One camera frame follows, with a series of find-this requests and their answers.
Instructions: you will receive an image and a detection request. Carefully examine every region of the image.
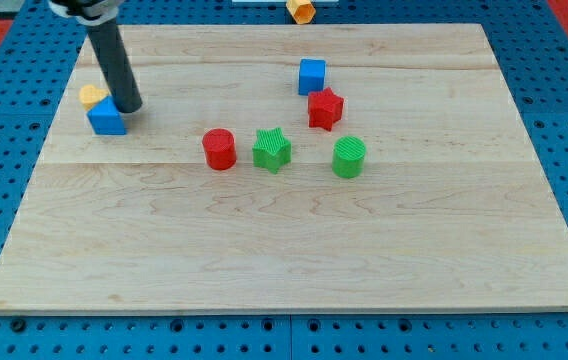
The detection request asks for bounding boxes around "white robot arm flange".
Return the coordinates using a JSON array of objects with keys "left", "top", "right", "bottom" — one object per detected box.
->
[{"left": 48, "top": 0, "right": 124, "bottom": 26}]

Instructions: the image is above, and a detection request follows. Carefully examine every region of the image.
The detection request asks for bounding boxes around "blue cube block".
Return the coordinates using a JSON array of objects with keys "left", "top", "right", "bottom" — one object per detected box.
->
[{"left": 298, "top": 58, "right": 326, "bottom": 96}]

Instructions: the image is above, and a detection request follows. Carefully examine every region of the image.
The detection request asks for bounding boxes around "light wooden board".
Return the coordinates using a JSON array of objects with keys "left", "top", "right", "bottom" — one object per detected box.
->
[{"left": 0, "top": 23, "right": 568, "bottom": 316}]

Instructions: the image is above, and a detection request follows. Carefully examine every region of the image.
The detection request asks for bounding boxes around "green star block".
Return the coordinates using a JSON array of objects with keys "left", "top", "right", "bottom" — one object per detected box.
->
[{"left": 252, "top": 127, "right": 292, "bottom": 174}]

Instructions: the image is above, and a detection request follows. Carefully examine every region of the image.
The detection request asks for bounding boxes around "green cylinder block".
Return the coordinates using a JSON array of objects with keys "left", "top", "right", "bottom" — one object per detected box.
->
[{"left": 332, "top": 136, "right": 366, "bottom": 178}]

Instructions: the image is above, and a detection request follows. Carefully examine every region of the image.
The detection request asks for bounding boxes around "red cylinder block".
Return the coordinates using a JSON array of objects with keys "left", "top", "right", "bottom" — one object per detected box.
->
[{"left": 202, "top": 128, "right": 237, "bottom": 170}]

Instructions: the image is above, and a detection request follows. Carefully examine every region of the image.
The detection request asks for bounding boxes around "red star block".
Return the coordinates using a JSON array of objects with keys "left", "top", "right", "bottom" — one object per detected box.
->
[{"left": 307, "top": 87, "right": 344, "bottom": 132}]

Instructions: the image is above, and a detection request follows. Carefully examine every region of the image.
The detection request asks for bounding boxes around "yellow hexagon block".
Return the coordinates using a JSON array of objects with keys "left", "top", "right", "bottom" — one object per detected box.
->
[{"left": 285, "top": 0, "right": 316, "bottom": 25}]

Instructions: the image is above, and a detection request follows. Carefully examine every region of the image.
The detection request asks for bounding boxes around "blue triangular block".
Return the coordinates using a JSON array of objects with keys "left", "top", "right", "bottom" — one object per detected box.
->
[{"left": 87, "top": 96, "right": 127, "bottom": 135}]

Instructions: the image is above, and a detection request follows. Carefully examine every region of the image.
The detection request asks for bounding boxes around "yellow heart block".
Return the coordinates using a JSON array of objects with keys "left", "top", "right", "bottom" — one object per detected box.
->
[{"left": 78, "top": 84, "right": 110, "bottom": 111}]

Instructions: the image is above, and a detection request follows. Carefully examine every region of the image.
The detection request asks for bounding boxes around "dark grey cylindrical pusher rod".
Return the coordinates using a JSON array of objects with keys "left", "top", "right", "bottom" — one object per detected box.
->
[{"left": 87, "top": 19, "right": 143, "bottom": 114}]

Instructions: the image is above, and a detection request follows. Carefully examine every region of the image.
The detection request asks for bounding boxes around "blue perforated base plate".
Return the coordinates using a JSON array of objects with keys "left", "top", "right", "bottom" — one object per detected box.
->
[{"left": 0, "top": 1, "right": 568, "bottom": 359}]

